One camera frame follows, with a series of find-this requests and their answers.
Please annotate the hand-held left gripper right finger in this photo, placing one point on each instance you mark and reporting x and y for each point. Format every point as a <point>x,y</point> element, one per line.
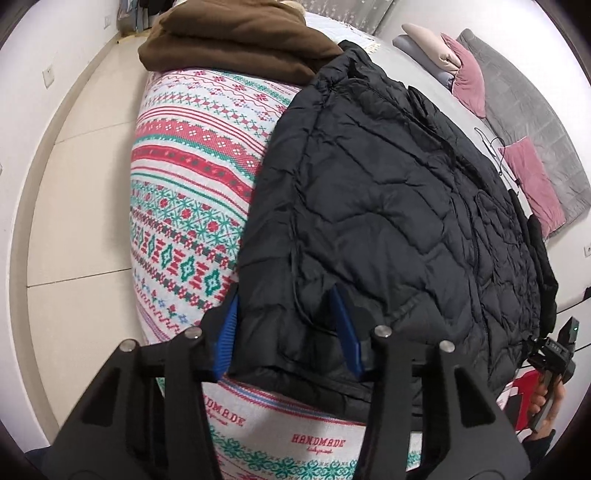
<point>347,333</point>

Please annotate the light blue fringed throw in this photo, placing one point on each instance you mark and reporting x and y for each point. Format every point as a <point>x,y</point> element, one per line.
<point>339,27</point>

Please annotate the grey bed sheet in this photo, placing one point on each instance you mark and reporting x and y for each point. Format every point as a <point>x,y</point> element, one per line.
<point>415,69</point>

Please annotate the grey pillow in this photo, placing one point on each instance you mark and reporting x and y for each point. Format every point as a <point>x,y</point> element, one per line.
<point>418,57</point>

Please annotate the pink square pillow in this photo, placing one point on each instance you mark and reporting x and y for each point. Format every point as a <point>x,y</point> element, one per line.
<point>466,78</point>

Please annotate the red green patterned blanket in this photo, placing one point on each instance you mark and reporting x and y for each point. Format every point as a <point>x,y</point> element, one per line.
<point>184,184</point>

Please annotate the beige pillow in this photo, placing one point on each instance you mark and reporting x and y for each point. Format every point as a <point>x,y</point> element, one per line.
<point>427,44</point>

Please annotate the person's right hand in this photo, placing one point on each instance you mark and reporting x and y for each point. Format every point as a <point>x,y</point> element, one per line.
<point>551,406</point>

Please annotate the grey patterned curtain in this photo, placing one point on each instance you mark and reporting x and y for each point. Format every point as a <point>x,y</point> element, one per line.
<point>351,9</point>

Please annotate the pink long pillow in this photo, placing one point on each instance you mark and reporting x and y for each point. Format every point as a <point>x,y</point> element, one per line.
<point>535,184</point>

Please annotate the person's right forearm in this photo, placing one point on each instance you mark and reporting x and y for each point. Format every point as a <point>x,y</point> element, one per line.
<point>540,447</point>

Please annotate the grey padded headboard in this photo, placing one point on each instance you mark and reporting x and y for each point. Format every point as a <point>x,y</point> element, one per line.
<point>521,101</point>

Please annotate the black puffer jacket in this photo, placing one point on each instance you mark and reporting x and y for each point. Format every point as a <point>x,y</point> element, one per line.
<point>392,207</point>

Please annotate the red object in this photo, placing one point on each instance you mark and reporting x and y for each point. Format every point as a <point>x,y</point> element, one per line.
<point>519,397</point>

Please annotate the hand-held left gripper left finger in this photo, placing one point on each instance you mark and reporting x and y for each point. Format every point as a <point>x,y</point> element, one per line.
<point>228,333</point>

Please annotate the folded brown coat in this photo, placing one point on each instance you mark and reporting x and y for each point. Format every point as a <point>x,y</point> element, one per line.
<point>240,41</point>

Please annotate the hanging clothes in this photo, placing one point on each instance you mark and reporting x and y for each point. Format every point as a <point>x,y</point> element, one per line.
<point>138,14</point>

